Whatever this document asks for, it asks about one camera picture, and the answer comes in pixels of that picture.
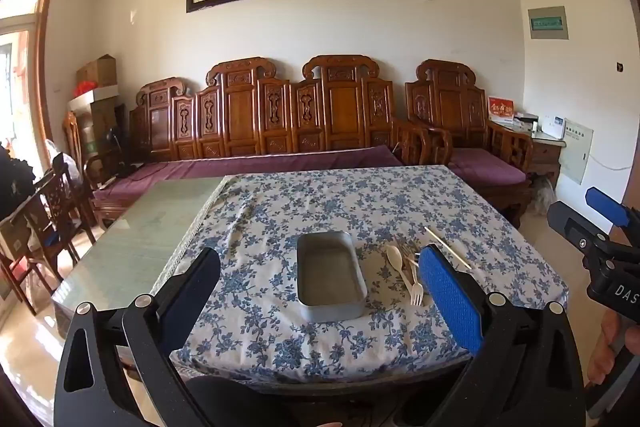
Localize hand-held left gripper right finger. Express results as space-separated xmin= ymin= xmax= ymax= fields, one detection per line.
xmin=417 ymin=244 xmax=586 ymax=427

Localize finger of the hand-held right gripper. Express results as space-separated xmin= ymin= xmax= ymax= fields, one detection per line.
xmin=546 ymin=202 xmax=611 ymax=253
xmin=586 ymin=187 xmax=640 ymax=235

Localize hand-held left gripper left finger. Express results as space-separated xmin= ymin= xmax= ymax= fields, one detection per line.
xmin=52 ymin=248 xmax=223 ymax=427

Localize white plastic fork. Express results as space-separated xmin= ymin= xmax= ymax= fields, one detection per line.
xmin=409 ymin=257 xmax=426 ymax=307

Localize light wooden chopstick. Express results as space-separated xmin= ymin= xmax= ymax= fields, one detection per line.
xmin=424 ymin=226 xmax=473 ymax=270

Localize white plastic spoon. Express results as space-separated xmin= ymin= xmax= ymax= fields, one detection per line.
xmin=385 ymin=245 xmax=418 ymax=293

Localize rectangular metal tin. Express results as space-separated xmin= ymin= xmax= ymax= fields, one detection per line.
xmin=296 ymin=230 xmax=367 ymax=323

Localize person's right hand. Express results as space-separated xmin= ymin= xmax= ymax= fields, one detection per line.
xmin=587 ymin=311 xmax=640 ymax=385

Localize grey plastic bag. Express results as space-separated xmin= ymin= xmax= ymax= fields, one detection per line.
xmin=530 ymin=174 xmax=557 ymax=215

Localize white metal panel cover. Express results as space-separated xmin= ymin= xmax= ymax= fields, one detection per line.
xmin=557 ymin=119 xmax=594 ymax=186

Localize wooden side table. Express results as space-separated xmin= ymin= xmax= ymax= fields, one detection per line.
xmin=492 ymin=127 xmax=566 ymax=188

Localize glass top table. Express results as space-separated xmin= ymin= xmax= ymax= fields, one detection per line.
xmin=50 ymin=164 xmax=571 ymax=395

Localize white box on side table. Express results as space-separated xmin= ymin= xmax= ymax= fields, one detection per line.
xmin=542 ymin=115 xmax=566 ymax=138

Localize blue floral tablecloth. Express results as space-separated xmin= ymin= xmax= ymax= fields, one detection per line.
xmin=150 ymin=164 xmax=571 ymax=383

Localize long purple sofa cushion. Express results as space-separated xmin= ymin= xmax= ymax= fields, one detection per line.
xmin=92 ymin=144 xmax=406 ymax=202

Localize carved wooden dining chair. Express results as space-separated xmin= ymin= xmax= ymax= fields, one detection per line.
xmin=35 ymin=164 xmax=97 ymax=280
xmin=0 ymin=202 xmax=53 ymax=315

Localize black desk lamp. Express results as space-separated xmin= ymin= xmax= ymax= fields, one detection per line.
xmin=100 ymin=129 xmax=128 ymax=175

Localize carved wooden armchair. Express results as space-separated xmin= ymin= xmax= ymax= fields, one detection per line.
xmin=405 ymin=59 xmax=535 ymax=228

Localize carved wooden sofa bench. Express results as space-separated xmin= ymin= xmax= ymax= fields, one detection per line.
xmin=91 ymin=54 xmax=453 ymax=230

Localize white plastic bag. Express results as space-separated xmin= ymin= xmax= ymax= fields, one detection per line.
xmin=42 ymin=139 xmax=83 ymax=188

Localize stacked cardboard boxes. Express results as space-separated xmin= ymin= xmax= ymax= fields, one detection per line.
xmin=75 ymin=99 xmax=121 ymax=158

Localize tall wooden chair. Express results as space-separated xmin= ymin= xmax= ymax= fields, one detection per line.
xmin=62 ymin=109 xmax=108 ymax=192

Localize black bag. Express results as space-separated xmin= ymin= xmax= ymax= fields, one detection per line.
xmin=0 ymin=144 xmax=36 ymax=218

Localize white flat box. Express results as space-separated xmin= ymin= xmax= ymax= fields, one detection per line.
xmin=67 ymin=84 xmax=121 ymax=112

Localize brown cardboard box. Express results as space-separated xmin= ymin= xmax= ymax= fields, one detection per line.
xmin=76 ymin=54 xmax=118 ymax=88

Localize white wall cable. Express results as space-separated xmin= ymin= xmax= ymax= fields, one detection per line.
xmin=592 ymin=152 xmax=631 ymax=170

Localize grey wall breaker box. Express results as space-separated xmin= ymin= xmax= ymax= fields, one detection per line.
xmin=527 ymin=5 xmax=570 ymax=40

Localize wooden door frame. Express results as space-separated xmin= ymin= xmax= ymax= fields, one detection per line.
xmin=0 ymin=0 xmax=57 ymax=148

